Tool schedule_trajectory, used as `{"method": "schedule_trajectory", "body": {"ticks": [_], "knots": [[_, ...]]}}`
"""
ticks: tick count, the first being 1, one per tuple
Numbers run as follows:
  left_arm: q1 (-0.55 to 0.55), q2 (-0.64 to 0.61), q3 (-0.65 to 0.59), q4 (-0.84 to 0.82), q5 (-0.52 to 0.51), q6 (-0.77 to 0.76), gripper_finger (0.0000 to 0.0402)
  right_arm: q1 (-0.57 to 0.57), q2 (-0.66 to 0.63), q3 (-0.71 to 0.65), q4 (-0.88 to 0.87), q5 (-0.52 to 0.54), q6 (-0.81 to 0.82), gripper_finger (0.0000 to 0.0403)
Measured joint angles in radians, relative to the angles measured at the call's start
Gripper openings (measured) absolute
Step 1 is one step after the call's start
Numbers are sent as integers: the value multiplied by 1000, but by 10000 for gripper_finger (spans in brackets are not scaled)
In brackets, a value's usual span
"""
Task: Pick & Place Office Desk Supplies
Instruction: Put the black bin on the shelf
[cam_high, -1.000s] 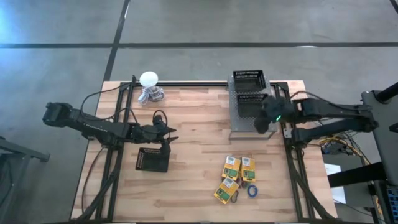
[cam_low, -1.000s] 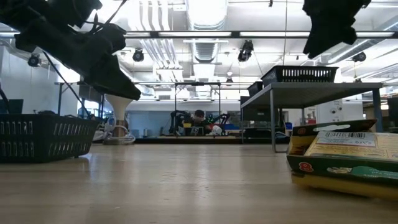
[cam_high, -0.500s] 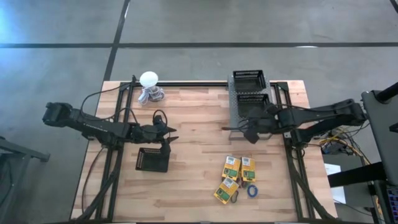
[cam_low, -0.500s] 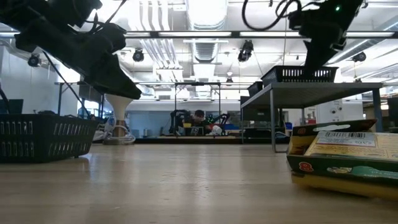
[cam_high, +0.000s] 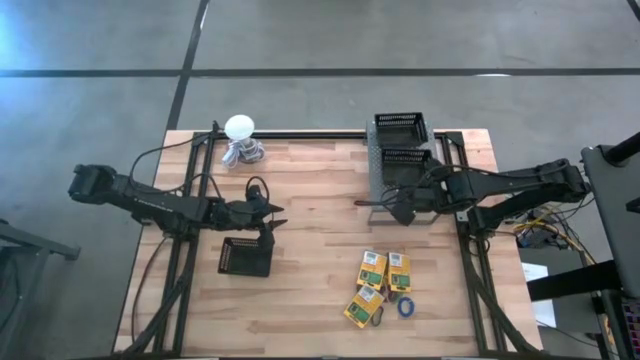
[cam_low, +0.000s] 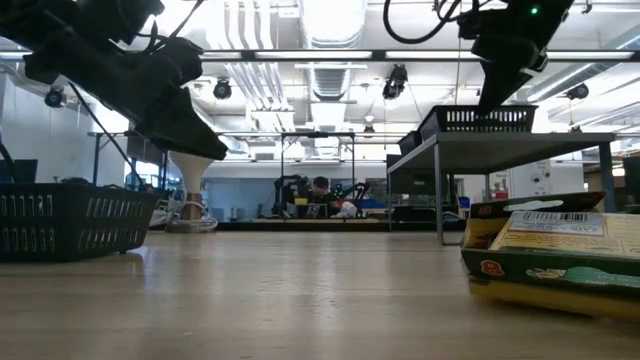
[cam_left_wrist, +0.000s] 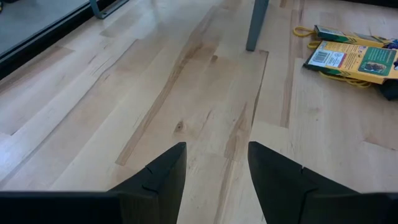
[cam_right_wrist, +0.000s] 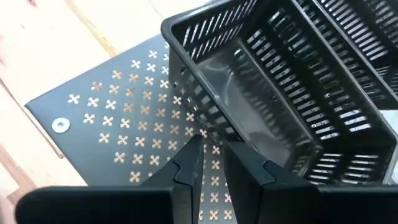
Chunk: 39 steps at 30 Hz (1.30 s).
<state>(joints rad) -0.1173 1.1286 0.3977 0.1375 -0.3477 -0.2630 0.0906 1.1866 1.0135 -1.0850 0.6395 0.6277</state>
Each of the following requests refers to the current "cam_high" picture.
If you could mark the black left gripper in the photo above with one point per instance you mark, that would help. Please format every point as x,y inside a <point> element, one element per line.
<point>235,215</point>

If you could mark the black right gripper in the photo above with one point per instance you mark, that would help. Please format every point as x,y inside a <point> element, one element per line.
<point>425,195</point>

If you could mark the black slotted plastic basket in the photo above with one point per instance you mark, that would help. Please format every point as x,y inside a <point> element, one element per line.
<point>247,260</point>
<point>400,131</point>
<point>402,167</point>

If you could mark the grey perforated metal shelf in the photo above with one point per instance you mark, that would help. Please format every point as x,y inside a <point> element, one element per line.
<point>374,165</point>

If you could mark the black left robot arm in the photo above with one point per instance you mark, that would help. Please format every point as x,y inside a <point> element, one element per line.
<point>150,205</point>

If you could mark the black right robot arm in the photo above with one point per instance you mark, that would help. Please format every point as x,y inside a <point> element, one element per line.
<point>525,182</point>

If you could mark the white mushroom lamp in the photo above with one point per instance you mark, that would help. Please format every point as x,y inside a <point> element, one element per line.
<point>239,126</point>

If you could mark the white paper sheet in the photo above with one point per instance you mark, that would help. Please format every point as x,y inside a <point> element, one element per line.
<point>545,315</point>

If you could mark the black flat bar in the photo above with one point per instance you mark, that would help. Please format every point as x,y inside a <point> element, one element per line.
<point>575,281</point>

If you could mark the black pole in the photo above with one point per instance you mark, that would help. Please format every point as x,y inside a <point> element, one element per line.
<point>622,149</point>

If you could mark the computer screen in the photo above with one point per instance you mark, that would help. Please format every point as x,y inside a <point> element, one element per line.
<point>632,320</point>

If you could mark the grey metal stand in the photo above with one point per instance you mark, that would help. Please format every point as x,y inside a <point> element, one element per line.
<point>30,240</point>

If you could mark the black aluminium table frame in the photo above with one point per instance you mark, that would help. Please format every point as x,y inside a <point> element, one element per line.
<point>325,135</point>

